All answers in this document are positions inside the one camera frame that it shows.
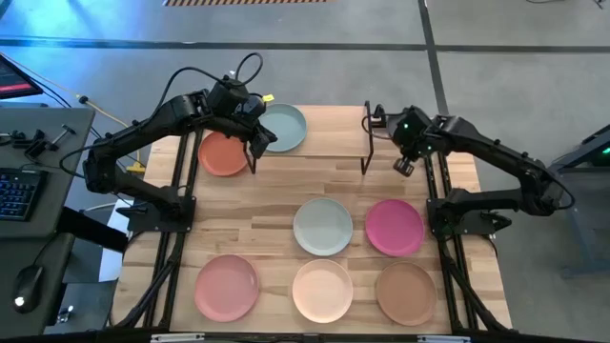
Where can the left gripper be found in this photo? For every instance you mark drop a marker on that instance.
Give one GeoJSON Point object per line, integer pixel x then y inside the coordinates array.
{"type": "Point", "coordinates": [236, 102]}

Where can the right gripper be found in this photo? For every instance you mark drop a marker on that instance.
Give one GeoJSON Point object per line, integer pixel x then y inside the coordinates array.
{"type": "Point", "coordinates": [405, 125]}

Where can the light teal plate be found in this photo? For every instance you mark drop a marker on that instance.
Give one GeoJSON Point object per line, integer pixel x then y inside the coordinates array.
{"type": "Point", "coordinates": [288, 128]}

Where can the orange plate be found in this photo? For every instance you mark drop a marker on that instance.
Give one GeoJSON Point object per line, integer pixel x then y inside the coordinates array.
{"type": "Point", "coordinates": [221, 155]}

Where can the magenta plate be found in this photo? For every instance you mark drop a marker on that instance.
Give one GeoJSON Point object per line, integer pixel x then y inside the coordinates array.
{"type": "Point", "coordinates": [394, 227]}

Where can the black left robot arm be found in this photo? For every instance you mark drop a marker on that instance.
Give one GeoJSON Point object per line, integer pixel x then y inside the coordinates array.
{"type": "Point", "coordinates": [143, 126]}

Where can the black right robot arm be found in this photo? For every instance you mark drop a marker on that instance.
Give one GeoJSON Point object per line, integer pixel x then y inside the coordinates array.
{"type": "Point", "coordinates": [500, 152]}

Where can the wooden shelf with black legs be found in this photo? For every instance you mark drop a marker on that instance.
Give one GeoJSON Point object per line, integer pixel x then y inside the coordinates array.
{"type": "Point", "coordinates": [333, 133]}

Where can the yellow tag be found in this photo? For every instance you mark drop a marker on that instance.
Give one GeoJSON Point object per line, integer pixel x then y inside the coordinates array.
{"type": "Point", "coordinates": [268, 97]}

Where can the pale grey-green plate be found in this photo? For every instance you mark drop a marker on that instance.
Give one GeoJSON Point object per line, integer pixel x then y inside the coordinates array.
{"type": "Point", "coordinates": [322, 227]}

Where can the pink plate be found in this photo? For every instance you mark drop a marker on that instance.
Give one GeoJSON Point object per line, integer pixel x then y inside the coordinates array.
{"type": "Point", "coordinates": [226, 288]}

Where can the cream plate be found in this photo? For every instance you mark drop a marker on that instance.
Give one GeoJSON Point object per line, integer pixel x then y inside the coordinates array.
{"type": "Point", "coordinates": [322, 290]}

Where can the brown plate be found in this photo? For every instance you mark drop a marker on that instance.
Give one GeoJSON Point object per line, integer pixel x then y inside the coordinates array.
{"type": "Point", "coordinates": [406, 293]}

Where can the dark grey desk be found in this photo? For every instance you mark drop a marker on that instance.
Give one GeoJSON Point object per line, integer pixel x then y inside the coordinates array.
{"type": "Point", "coordinates": [57, 181]}

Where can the dark grey equipment stand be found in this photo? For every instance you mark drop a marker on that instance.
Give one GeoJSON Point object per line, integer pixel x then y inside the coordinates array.
{"type": "Point", "coordinates": [586, 157]}

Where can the black clamp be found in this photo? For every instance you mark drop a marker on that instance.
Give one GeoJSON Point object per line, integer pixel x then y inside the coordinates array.
{"type": "Point", "coordinates": [14, 138]}
{"type": "Point", "coordinates": [43, 143]}

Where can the black keyboard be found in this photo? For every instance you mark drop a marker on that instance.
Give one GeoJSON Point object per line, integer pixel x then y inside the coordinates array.
{"type": "Point", "coordinates": [19, 193]}

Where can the black computer monitor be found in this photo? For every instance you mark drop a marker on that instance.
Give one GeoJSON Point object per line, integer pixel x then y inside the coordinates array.
{"type": "Point", "coordinates": [14, 78]}

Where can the silver clip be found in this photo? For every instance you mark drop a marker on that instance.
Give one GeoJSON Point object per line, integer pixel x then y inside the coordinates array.
{"type": "Point", "coordinates": [64, 313]}

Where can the black computer mouse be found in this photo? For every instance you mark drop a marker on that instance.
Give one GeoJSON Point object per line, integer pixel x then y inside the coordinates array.
{"type": "Point", "coordinates": [26, 288]}

